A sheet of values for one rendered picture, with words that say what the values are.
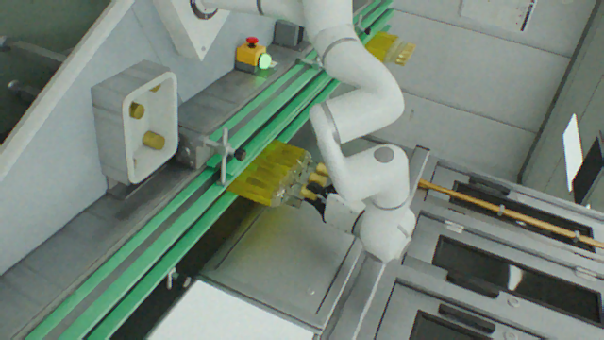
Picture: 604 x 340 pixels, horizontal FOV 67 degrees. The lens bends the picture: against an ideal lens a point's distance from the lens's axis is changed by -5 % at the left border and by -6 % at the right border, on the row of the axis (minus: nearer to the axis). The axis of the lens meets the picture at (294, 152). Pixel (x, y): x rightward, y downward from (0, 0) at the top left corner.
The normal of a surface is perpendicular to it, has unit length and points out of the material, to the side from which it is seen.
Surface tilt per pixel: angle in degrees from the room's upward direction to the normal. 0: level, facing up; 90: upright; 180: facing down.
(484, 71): 90
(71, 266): 90
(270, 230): 89
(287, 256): 90
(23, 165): 0
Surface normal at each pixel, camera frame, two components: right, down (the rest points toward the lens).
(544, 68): -0.41, 0.47
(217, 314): 0.12, -0.82
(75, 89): 0.91, 0.32
